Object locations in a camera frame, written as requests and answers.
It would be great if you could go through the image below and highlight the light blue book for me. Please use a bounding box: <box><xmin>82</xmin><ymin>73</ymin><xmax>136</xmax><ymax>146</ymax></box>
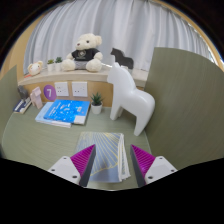
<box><xmin>34</xmin><ymin>101</ymin><xmax>73</xmax><ymax>129</ymax></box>

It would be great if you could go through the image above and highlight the large white horse figurine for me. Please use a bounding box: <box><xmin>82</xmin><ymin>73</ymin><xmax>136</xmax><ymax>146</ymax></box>
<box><xmin>106</xmin><ymin>62</ymin><xmax>156</xmax><ymax>137</ymax></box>

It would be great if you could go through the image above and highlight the round purple number sign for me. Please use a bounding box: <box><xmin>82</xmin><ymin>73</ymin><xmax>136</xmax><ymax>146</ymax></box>
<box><xmin>43</xmin><ymin>84</ymin><xmax>58</xmax><ymax>102</ymax></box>

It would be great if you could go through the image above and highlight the green potted plant white pot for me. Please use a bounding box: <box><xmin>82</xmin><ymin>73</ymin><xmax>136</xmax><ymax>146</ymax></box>
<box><xmin>90</xmin><ymin>91</ymin><xmax>104</xmax><ymax>115</ymax></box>

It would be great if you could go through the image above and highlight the pink wooden horse figurine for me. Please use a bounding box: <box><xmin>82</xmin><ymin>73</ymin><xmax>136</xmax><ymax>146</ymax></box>
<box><xmin>29</xmin><ymin>86</ymin><xmax>44</xmax><ymax>110</ymax></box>

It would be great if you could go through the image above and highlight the black horse figurine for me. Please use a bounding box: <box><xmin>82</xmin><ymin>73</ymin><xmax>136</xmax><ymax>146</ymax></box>
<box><xmin>110</xmin><ymin>47</ymin><xmax>135</xmax><ymax>70</ymax></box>

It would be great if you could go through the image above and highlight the blue towel with yellow print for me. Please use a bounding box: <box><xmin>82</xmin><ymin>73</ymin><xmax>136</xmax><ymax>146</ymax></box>
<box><xmin>73</xmin><ymin>131</ymin><xmax>132</xmax><ymax>184</ymax></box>

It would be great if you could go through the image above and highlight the green partition panel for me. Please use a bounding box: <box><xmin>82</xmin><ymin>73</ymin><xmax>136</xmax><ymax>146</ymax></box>
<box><xmin>143</xmin><ymin>46</ymin><xmax>224</xmax><ymax>171</ymax></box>
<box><xmin>0</xmin><ymin>64</ymin><xmax>18</xmax><ymax>148</ymax></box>

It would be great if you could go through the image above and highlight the light wooden ledge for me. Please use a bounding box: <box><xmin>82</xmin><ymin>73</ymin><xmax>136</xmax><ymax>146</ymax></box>
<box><xmin>17</xmin><ymin>68</ymin><xmax>149</xmax><ymax>88</ymax></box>

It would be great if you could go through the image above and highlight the small potted succulent white pot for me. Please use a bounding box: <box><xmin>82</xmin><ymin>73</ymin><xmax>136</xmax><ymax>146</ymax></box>
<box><xmin>54</xmin><ymin>56</ymin><xmax>64</xmax><ymax>72</ymax></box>
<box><xmin>46</xmin><ymin>58</ymin><xmax>55</xmax><ymax>72</ymax></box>

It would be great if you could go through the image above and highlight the white wall socket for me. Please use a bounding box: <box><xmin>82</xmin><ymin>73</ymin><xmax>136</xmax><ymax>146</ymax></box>
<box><xmin>54</xmin><ymin>81</ymin><xmax>70</xmax><ymax>98</ymax></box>
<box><xmin>71</xmin><ymin>81</ymin><xmax>89</xmax><ymax>98</ymax></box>

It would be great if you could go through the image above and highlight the white pleated curtain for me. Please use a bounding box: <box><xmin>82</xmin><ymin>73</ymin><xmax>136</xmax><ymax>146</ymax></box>
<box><xmin>22</xmin><ymin>0</ymin><xmax>218</xmax><ymax>73</ymax></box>

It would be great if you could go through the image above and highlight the cream teddy bear black shirt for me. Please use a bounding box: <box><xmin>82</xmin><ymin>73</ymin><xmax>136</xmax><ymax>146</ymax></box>
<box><xmin>60</xmin><ymin>32</ymin><xmax>104</xmax><ymax>73</ymax></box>

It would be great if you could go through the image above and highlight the grey wooden horse figurine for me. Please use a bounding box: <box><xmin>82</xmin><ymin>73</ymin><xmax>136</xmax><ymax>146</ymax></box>
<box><xmin>17</xmin><ymin>85</ymin><xmax>30</xmax><ymax>101</ymax></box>

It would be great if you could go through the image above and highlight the small cream plush toy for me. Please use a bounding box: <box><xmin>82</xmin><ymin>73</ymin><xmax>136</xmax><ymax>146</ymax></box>
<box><xmin>27</xmin><ymin>60</ymin><xmax>44</xmax><ymax>77</ymax></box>

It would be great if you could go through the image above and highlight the bright blue book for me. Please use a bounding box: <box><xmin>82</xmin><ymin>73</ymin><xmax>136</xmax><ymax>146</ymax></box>
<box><xmin>43</xmin><ymin>99</ymin><xmax>91</xmax><ymax>126</ymax></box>

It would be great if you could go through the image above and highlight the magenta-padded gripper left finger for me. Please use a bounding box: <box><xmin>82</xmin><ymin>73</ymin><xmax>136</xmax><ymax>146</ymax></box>
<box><xmin>47</xmin><ymin>143</ymin><xmax>97</xmax><ymax>188</ymax></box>

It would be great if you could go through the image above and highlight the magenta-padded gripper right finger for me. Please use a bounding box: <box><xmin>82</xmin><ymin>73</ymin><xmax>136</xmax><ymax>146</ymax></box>
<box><xmin>129</xmin><ymin>144</ymin><xmax>178</xmax><ymax>188</ymax></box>

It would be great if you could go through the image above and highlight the dark blue book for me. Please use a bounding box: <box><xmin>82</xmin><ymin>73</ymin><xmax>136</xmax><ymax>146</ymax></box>
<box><xmin>12</xmin><ymin>98</ymin><xmax>33</xmax><ymax>115</ymax></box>

